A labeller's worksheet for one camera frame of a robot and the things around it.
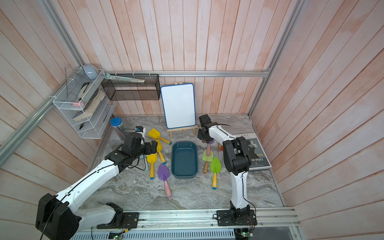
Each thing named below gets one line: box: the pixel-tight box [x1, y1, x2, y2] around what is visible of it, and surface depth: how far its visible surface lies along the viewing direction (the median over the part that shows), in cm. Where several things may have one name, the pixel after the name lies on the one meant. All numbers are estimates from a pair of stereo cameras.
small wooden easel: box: [167, 125, 198, 139], surface depth 105 cm
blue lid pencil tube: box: [110, 117, 127, 140], surface depth 95 cm
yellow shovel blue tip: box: [146, 152, 158, 180], surface depth 95 cm
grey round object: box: [82, 64, 98, 80], surface depth 84 cm
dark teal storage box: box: [171, 141, 199, 179], surface depth 94 cm
